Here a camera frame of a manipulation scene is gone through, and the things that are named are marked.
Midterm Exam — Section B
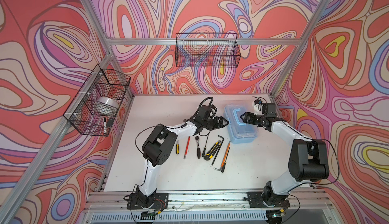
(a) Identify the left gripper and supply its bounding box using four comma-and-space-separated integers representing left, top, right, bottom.
202, 117, 230, 131

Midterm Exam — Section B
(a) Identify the blue plastic tool box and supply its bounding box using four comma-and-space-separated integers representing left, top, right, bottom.
224, 104, 258, 144

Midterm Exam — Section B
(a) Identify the small black screwdriver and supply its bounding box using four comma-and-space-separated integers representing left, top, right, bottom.
201, 133, 210, 158

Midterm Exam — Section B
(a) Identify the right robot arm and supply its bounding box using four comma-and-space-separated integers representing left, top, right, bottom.
240, 99, 330, 207

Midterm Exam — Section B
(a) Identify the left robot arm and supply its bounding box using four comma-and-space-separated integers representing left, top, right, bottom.
129, 96, 229, 207

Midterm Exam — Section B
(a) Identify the black hex key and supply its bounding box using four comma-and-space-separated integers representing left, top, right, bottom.
211, 135, 224, 166

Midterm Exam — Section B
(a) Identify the yellow black utility knife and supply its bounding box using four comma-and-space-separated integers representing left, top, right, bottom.
204, 141, 221, 161

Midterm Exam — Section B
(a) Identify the orange black screwdriver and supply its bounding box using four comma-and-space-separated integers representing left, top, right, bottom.
221, 141, 231, 173

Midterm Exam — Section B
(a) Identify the red hex key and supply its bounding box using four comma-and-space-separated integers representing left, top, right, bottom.
183, 136, 191, 160

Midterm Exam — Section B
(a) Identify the silver tape roll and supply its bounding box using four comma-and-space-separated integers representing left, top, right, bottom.
97, 96, 119, 108

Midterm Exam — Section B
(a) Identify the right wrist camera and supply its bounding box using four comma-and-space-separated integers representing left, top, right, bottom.
253, 99, 262, 115

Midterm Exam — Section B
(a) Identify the back wire basket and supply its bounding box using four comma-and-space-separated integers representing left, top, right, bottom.
175, 32, 241, 68

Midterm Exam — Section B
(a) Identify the wire basket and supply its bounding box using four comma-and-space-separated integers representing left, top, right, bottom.
63, 65, 131, 137
175, 32, 241, 68

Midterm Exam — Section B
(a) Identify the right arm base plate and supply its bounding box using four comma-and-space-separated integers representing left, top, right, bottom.
246, 191, 290, 209

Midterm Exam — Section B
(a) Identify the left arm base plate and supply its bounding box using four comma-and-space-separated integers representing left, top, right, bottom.
127, 192, 169, 210

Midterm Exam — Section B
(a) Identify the aluminium front rail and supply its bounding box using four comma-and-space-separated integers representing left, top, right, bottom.
78, 189, 341, 224

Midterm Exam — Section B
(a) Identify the left wire basket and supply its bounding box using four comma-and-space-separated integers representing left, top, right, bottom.
63, 65, 131, 137

